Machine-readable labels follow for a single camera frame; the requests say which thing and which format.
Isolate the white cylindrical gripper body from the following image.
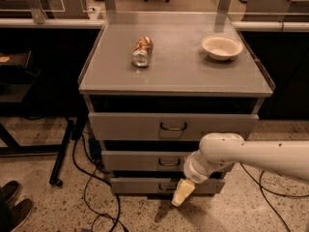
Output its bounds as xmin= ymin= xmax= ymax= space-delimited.
xmin=183 ymin=151 xmax=219 ymax=184

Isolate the white horizontal rail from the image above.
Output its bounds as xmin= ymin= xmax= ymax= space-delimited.
xmin=0 ymin=18 xmax=309 ymax=33

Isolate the brown right shoe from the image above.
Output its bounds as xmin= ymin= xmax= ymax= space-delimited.
xmin=9 ymin=198 xmax=33 ymax=232

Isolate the grey drawer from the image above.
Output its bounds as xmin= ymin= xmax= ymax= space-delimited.
xmin=110 ymin=177 xmax=225 ymax=195
xmin=102 ymin=151 xmax=190 ymax=171
xmin=89 ymin=112 xmax=259 ymax=141

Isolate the black power adapter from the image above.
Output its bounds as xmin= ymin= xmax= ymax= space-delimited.
xmin=89 ymin=138 xmax=101 ymax=160

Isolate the grey drawer cabinet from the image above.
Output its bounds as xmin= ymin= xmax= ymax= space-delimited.
xmin=79 ymin=13 xmax=272 ymax=183

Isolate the brown shoe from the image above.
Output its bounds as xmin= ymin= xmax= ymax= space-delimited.
xmin=9 ymin=198 xmax=33 ymax=232
xmin=1 ymin=181 xmax=20 ymax=204

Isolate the crushed gold soda can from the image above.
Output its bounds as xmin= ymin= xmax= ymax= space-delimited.
xmin=132 ymin=37 xmax=154 ymax=68

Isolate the black floor cable left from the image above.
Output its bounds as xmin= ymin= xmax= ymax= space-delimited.
xmin=70 ymin=130 xmax=129 ymax=232

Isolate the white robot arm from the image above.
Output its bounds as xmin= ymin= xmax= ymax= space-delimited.
xmin=172 ymin=132 xmax=309 ymax=207

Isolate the white paper bowl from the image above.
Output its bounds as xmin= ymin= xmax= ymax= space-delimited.
xmin=201 ymin=35 xmax=243 ymax=61

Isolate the brown left shoe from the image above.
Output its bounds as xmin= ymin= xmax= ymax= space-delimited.
xmin=1 ymin=181 xmax=20 ymax=204

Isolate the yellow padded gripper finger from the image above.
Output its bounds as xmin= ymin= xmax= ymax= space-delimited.
xmin=172 ymin=179 xmax=195 ymax=207

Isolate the black table frame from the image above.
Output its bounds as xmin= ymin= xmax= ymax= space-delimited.
xmin=0 ymin=50 xmax=75 ymax=188

